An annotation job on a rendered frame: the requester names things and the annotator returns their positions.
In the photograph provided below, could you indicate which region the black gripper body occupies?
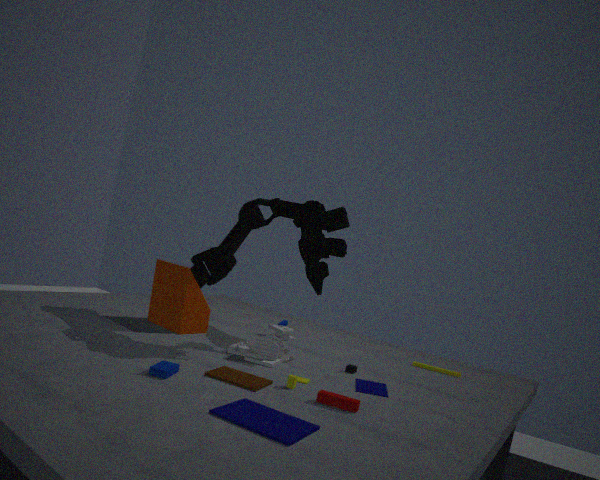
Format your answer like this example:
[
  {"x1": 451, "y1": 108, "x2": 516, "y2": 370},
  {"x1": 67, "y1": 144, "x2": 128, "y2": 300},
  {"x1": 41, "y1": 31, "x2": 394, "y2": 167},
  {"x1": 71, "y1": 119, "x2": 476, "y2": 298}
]
[{"x1": 298, "y1": 230, "x2": 329, "y2": 274}]

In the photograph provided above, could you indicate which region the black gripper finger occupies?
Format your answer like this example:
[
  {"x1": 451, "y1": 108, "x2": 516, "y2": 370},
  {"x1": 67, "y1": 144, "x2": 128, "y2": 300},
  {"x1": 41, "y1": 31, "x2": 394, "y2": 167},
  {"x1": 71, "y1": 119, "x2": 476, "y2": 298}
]
[
  {"x1": 306, "y1": 271, "x2": 329, "y2": 295},
  {"x1": 300, "y1": 248, "x2": 325, "y2": 281}
]

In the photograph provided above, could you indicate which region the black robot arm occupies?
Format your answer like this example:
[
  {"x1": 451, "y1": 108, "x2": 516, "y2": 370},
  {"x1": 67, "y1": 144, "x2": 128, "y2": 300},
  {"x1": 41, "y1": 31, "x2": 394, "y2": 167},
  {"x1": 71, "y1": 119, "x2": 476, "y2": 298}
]
[{"x1": 190, "y1": 198, "x2": 350, "y2": 288}]

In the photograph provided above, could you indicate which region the yellow flat bar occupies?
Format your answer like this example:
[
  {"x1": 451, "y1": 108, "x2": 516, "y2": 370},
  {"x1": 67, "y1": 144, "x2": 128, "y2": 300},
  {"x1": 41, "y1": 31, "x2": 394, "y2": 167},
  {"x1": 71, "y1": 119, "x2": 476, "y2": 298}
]
[{"x1": 413, "y1": 362, "x2": 461, "y2": 377}]

